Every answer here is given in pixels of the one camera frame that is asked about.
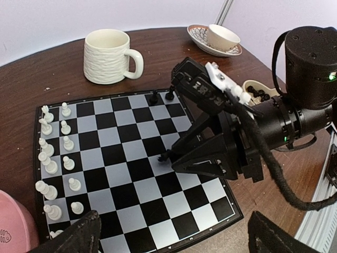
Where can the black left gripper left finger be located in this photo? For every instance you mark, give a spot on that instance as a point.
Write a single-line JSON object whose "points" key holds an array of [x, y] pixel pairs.
{"points": [[82, 236]]}

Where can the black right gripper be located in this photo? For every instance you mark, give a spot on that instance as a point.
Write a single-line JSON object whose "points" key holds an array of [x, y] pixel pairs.
{"points": [[225, 155]]}

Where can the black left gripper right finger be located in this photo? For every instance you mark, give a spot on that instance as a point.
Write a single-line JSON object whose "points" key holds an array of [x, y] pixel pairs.
{"points": [[266, 236]]}

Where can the black chess piece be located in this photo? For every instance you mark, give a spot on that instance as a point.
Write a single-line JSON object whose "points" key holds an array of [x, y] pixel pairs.
{"points": [[165, 156]]}

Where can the black chess pawn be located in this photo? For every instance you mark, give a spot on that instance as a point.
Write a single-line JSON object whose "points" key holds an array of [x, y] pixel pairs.
{"points": [[153, 100], [170, 94]]}

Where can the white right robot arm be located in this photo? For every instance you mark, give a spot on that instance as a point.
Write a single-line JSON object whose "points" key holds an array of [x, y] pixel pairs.
{"points": [[306, 105]]}

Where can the white chess pawn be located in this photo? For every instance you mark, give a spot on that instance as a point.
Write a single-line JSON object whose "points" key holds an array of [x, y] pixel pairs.
{"points": [[68, 163], [65, 128], [66, 111], [77, 208], [68, 143], [74, 184]]}

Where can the white chess knight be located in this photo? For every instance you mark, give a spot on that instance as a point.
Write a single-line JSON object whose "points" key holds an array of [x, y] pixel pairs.
{"points": [[54, 234], [46, 128]]}

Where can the white chess bishop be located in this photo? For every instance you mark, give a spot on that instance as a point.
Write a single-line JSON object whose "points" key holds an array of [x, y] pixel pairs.
{"points": [[45, 147], [54, 212]]}

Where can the white chess king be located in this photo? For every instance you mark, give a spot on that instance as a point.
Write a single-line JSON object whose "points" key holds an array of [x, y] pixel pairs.
{"points": [[48, 191]]}

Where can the cream bowl of black pieces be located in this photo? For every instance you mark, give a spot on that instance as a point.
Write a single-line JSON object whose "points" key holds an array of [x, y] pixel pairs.
{"points": [[258, 92]]}

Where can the white chess queen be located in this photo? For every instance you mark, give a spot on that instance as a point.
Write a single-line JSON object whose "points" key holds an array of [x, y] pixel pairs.
{"points": [[51, 166]]}

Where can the white chess rook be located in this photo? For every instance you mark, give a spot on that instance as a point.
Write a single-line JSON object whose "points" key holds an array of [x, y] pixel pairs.
{"points": [[48, 116]]}

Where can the pink bowl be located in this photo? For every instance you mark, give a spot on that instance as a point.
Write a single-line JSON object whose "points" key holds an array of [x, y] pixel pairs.
{"points": [[18, 228]]}

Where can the black and white chessboard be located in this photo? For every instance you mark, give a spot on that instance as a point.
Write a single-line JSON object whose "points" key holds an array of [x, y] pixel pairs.
{"points": [[144, 206]]}

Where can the white ceramic cup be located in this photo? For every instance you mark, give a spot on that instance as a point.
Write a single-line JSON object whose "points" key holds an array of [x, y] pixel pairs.
{"points": [[221, 38]]}

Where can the floral patterned saucer plate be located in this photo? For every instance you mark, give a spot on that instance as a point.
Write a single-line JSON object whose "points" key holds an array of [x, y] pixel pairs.
{"points": [[198, 34]]}

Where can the white ribbed ceramic mug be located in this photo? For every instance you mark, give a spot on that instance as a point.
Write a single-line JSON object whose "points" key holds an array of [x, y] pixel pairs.
{"points": [[108, 58]]}

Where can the aluminium front rail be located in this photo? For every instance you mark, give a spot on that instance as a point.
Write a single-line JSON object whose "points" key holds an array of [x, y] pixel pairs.
{"points": [[318, 227]]}

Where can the aluminium frame post right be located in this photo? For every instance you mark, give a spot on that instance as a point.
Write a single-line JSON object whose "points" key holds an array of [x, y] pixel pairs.
{"points": [[224, 11]]}

